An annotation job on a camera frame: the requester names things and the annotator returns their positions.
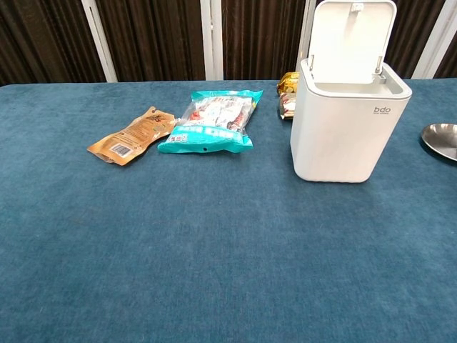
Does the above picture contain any white plastic trash bin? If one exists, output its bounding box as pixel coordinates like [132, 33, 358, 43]
[289, 0, 413, 184]

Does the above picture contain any teal snack bag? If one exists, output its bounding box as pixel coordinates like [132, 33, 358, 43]
[157, 89, 264, 156]

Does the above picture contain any blue velvet tablecloth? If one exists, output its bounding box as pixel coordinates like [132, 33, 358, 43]
[0, 78, 457, 343]

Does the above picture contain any gold foil snack pack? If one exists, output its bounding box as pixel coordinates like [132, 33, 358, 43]
[277, 71, 301, 121]

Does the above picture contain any brown snack pouch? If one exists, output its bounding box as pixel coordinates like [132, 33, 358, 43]
[86, 105, 177, 168]

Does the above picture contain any dark brown curtain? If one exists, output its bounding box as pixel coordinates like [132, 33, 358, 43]
[0, 0, 457, 87]

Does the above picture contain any silver metal plate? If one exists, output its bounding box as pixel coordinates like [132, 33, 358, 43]
[419, 122, 457, 162]

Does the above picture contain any white frame post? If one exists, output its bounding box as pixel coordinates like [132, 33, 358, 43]
[199, 0, 225, 81]
[80, 0, 119, 84]
[412, 0, 457, 80]
[295, 0, 318, 74]

